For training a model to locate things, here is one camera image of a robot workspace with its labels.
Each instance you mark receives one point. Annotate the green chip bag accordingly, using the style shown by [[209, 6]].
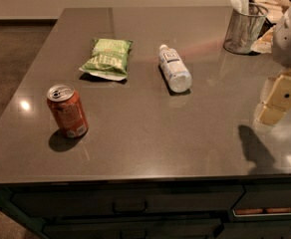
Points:
[[109, 59]]

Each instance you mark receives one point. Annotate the metal mesh cup holder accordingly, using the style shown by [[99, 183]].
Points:
[[244, 28]]

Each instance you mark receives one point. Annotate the tray of snack packets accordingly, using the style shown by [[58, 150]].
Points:
[[276, 9]]

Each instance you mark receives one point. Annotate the lower dark drawer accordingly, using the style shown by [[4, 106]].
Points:
[[147, 229]]

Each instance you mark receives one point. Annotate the clear plastic water bottle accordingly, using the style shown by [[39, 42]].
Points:
[[175, 72]]

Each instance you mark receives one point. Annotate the dark drawer front left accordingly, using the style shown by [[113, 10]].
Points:
[[127, 201]]

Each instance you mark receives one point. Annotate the red coke can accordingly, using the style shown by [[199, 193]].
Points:
[[66, 107]]

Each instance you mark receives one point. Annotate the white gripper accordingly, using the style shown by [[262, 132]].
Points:
[[290, 39]]

